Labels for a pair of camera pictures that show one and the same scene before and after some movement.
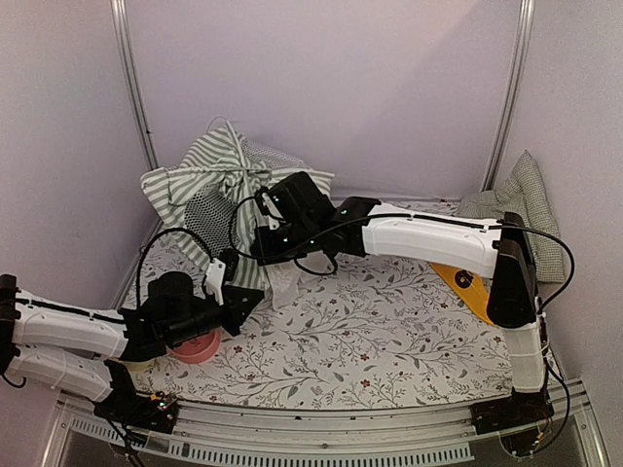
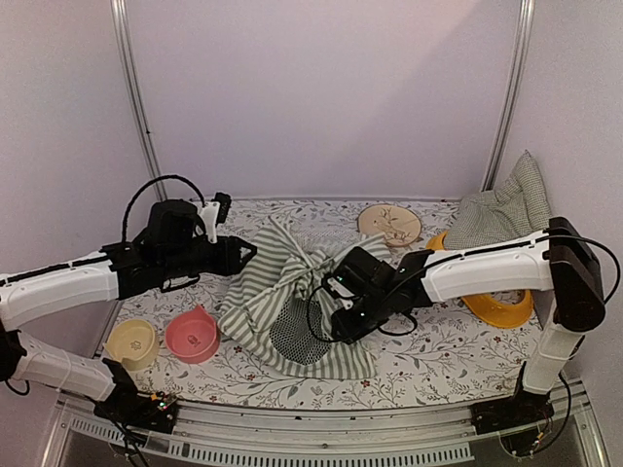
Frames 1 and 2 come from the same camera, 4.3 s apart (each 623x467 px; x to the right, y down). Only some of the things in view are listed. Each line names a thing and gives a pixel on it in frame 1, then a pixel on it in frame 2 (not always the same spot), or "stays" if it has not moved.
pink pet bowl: x=197 y=348 stays
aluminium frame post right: x=521 y=49 stays
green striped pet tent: x=208 y=195 → x=274 y=301
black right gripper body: x=299 y=242 → x=375 y=313
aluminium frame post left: x=128 y=62 stays
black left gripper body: x=179 y=331 → x=182 y=262
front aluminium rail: x=443 y=435 stays
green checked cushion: x=524 y=193 stays
